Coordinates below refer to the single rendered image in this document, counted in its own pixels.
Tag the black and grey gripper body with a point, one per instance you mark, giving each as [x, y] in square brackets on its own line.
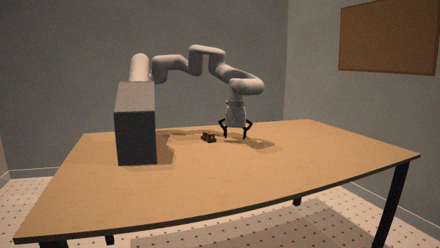
[235, 117]

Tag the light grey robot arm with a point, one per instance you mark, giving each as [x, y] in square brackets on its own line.
[161, 65]

